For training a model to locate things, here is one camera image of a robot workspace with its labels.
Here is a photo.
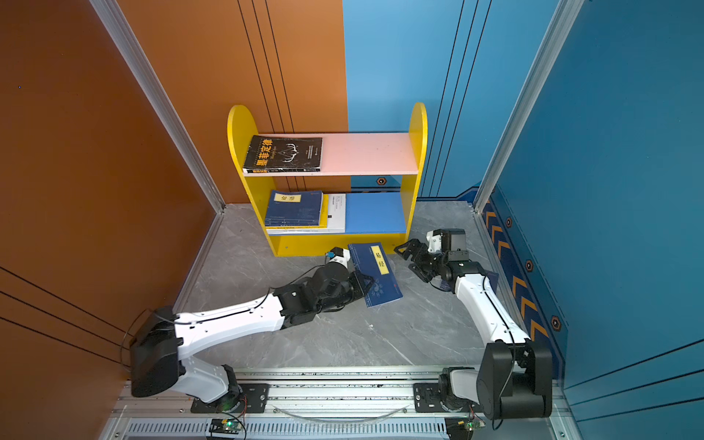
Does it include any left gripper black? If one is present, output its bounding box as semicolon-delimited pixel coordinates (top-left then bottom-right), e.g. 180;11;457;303
316;269;378;316

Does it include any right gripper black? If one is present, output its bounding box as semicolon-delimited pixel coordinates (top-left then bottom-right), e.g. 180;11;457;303
394;238;449;282

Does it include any navy book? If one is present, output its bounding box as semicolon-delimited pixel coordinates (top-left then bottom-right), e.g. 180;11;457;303
438;271;498;294
264;189;326;228
348;243;403;308

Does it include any white La Dame book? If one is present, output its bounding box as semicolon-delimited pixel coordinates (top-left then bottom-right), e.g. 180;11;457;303
266;194;347;236

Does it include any black book orange title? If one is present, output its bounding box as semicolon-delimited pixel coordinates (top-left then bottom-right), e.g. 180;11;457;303
243;136;324;173

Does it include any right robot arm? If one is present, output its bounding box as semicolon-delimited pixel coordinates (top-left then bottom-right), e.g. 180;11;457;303
394;229;553;422

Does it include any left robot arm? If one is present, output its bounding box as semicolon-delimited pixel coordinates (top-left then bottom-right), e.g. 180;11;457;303
129;261;374;405

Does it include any yellow pink blue bookshelf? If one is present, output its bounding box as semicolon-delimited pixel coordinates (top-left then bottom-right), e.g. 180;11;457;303
227;103;429;257

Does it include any right green circuit board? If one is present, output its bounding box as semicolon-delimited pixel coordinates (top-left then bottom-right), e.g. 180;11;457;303
445;418;486;440

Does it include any green circuit board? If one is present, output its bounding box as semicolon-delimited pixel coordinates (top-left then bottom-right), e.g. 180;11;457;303
445;418;486;440
208;417;247;439

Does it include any left green circuit board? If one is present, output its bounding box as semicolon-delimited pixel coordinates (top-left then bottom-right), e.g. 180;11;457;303
208;417;247;439

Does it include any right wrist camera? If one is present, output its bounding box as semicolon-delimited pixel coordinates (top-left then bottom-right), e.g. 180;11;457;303
426;230;442;254

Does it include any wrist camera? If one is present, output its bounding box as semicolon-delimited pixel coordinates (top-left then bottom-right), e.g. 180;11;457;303
326;247;351;269
426;230;442;254

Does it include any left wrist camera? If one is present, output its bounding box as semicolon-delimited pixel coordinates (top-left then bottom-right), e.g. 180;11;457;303
326;247;351;269

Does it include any aluminium frame rail front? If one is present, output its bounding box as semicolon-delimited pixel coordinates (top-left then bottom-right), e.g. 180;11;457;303
101;366;580;439

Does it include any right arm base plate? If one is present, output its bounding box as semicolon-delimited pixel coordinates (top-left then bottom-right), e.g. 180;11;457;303
412;382;457;414

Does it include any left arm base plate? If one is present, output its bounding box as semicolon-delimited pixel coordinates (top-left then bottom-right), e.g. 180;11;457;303
190;383;270;415

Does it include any right aluminium corner post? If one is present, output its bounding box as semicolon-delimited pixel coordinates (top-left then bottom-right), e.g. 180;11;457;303
472;0;584;215

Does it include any aluminium corner post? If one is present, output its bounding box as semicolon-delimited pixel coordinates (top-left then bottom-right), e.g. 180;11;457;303
90;0;226;215
472;0;584;215

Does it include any left aluminium corner post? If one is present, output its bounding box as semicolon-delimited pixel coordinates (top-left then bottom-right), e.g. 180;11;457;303
90;0;226;215

